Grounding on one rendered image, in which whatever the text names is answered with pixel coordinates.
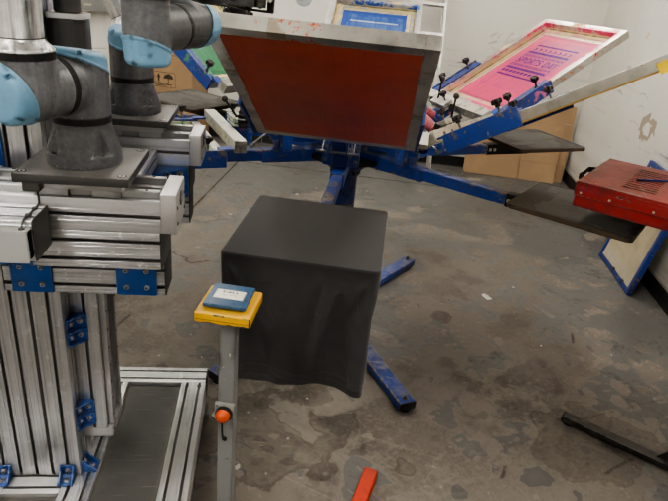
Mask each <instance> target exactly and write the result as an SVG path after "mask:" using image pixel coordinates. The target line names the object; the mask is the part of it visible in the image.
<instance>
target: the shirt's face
mask: <svg viewBox="0 0 668 501"><path fill-rule="evenodd" d="M385 217H386V211H381V210H373V209H365V208H358V207H350V206H342V205H334V204H327V203H319V202H311V201H303V200H295V199H288V198H280V197H272V196H265V195H261V196H260V197H259V199H258V200H257V202H256V203H255V204H254V206H253V207H252V209H251V210H250V212H249V213H248V215H247V216H246V217H245V219H244V220H243V222H242V223H241V224H240V226H239V227H238V229H237V230H236V231H235V233H234V234H233V236H232V237H231V238H230V240H229V241H228V243H227V244H226V245H225V247H224V248H223V250H224V251H230V252H237V253H245V254H252V255H259V256H267V257H274V258H281V259H289V260H296V261H303V262H311V263H318V264H326V265H333V266H340V267H348V268H355V269H362V270H369V271H379V270H380V262H381V253H382V244H383V235H384V226H385Z"/></svg>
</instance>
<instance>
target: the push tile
mask: <svg viewBox="0 0 668 501"><path fill-rule="evenodd" d="M254 293H255V288H251V287H243V286H236V285H229V284H222V283H215V285H214V286H213V288H212V289H211V291H210V292H209V294H208V295H207V297H206V298H205V300H204V301H203V306H209V307H216V308H223V309H230V310H236V311H243V312H245V311H246V310H247V308H248V306H249V304H250V302H251V299H252V297H253V295H254Z"/></svg>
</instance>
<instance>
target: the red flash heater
mask: <svg viewBox="0 0 668 501"><path fill-rule="evenodd" d="M636 179H652V180H668V171H663V170H659V169H655V168H650V167H646V166H642V165H637V164H633V163H629V162H624V161H620V160H615V159H611V158H609V159H608V160H606V161H605V162H604V163H602V164H601V165H599V166H598V167H596V168H595V169H593V170H592V171H590V172H589V173H587V174H586V175H584V176H583V177H582V178H580V179H579V180H577V183H576V186H575V190H574V194H575V197H574V201H573V205H574V206H578V207H581V208H585V209H589V210H592V211H596V212H599V213H603V214H607V215H610V216H614V217H617V218H621V219H624V220H627V221H631V222H635V223H638V224H642V225H645V226H649V227H653V228H656V229H660V230H663V231H667V232H668V182H654V181H637V180H636Z"/></svg>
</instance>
